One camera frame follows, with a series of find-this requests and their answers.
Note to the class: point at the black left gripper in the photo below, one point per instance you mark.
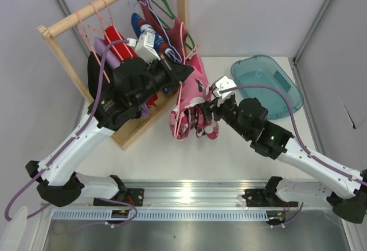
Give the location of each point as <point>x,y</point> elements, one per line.
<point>170,70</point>

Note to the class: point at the blue white patterned garment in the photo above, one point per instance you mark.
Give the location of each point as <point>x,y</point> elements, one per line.
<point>140,26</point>

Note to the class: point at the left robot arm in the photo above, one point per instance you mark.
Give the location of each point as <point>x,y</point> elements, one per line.
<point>58,181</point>

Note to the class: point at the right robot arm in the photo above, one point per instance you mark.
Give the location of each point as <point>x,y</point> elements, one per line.
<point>338,187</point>

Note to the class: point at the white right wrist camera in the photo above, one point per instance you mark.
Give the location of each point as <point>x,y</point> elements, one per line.
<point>222,89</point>

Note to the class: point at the green plastic hanger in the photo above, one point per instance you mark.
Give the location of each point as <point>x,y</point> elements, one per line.
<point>178,37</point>

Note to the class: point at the teal plastic basin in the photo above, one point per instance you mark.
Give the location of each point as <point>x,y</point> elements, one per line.
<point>276,85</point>

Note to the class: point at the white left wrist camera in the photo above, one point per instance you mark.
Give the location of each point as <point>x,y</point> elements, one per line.
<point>144,47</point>

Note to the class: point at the black garment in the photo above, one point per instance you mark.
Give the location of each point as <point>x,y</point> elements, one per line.
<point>93,70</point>

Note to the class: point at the pink hanger under black garment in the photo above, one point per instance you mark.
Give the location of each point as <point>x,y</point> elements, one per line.
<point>83,33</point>

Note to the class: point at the wooden clothes rack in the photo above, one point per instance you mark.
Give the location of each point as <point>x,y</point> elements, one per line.
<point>133,129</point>

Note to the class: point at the maroon tank top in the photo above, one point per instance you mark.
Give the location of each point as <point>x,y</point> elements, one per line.
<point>163,24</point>

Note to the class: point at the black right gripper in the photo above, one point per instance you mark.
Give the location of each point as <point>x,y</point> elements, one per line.
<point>214,106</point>

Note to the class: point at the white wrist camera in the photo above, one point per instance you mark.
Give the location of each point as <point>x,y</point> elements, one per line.
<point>144,47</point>
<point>222,89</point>

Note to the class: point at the slotted cable duct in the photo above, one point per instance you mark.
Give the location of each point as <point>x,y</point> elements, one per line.
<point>160,215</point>

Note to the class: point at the aluminium mounting rail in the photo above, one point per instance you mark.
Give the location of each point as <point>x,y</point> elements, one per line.
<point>217,195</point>

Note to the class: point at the pink camouflage trousers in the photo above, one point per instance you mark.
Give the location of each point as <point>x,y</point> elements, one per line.
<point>187,114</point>

